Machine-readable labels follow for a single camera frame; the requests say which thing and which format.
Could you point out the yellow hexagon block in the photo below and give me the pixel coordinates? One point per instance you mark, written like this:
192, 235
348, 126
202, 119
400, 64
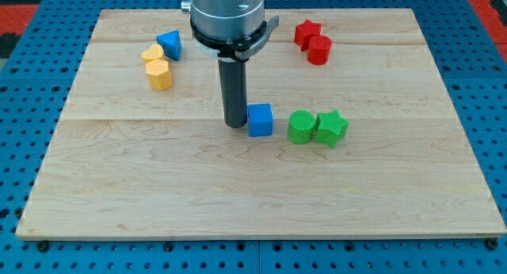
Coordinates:
159, 74

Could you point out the red cylinder block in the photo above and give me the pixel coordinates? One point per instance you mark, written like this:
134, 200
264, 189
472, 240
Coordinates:
319, 48

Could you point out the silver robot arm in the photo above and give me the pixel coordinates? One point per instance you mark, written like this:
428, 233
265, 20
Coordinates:
231, 31

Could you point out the green cylinder block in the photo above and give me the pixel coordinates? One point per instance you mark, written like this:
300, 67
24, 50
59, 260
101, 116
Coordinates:
301, 127

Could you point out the blue cube block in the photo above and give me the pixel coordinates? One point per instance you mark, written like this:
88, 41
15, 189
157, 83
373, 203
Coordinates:
260, 119

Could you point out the yellow heart block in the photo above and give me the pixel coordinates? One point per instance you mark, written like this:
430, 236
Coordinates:
155, 51

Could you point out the black cylindrical pointer tool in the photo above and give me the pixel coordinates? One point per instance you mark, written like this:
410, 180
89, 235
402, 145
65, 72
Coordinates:
232, 78

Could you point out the blue triangle block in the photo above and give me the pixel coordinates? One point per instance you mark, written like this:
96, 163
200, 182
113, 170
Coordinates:
171, 44

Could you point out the red star block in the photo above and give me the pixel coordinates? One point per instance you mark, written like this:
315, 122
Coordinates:
304, 32

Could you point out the green star block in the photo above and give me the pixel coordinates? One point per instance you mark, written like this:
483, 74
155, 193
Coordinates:
330, 128

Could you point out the wooden board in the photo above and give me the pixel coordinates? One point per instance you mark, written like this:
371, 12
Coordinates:
130, 163

